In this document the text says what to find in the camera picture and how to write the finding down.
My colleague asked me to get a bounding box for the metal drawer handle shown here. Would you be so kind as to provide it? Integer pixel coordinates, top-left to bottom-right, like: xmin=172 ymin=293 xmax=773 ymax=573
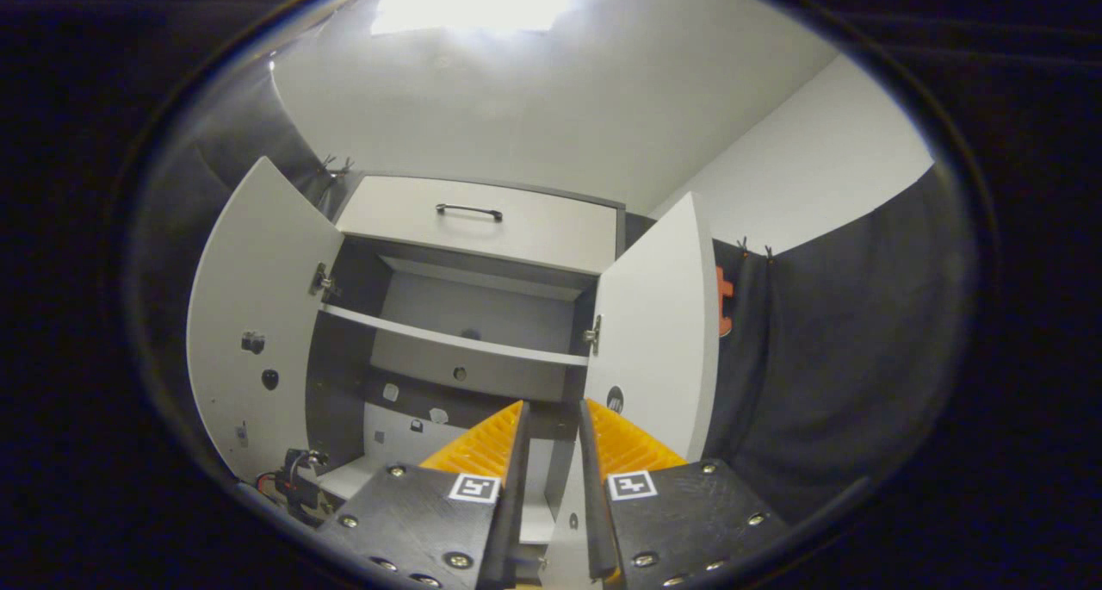
xmin=435 ymin=202 xmax=505 ymax=223

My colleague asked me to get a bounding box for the white cabinet drawer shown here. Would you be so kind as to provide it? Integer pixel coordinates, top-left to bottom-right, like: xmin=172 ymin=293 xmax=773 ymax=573
xmin=336 ymin=175 xmax=622 ymax=276

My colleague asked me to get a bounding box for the white cabinet door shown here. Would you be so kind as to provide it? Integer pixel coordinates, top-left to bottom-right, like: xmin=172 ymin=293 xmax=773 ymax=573
xmin=187 ymin=157 xmax=345 ymax=483
xmin=542 ymin=192 xmax=720 ymax=590

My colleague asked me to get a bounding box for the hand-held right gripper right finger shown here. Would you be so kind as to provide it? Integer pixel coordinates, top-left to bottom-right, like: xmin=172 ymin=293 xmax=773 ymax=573
xmin=577 ymin=399 xmax=791 ymax=589

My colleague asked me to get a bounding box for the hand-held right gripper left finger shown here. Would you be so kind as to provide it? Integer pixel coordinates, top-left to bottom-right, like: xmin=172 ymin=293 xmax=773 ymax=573
xmin=314 ymin=401 xmax=530 ymax=590

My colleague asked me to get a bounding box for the white cabinet shelf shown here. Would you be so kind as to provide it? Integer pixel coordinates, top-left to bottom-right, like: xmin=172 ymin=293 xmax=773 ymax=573
xmin=320 ymin=304 xmax=591 ymax=367

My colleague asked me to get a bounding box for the white shoe cabinet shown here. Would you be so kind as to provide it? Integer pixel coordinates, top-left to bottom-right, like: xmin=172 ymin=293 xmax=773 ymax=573
xmin=187 ymin=155 xmax=720 ymax=590

